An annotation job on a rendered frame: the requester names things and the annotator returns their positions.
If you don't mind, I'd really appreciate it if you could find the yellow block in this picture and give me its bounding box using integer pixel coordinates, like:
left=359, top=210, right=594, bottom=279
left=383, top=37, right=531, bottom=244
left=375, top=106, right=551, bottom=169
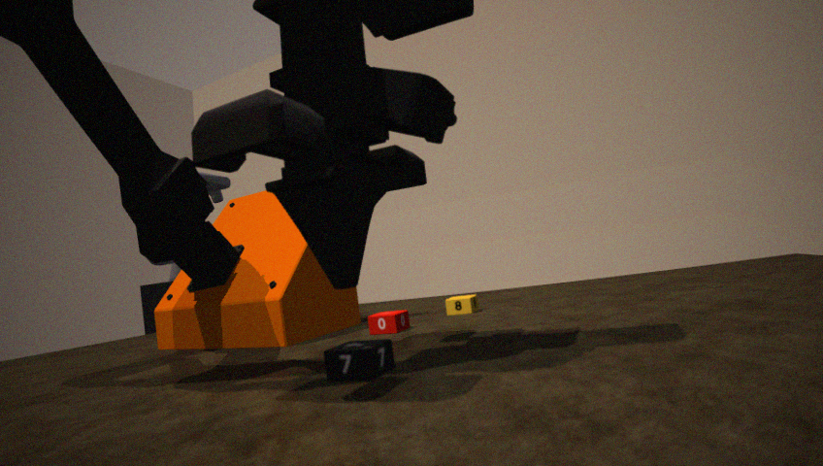
left=445, top=295, right=478, bottom=316

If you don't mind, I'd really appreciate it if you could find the red block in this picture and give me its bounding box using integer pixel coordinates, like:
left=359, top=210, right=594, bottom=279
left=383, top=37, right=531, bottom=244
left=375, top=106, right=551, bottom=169
left=368, top=311, right=410, bottom=335

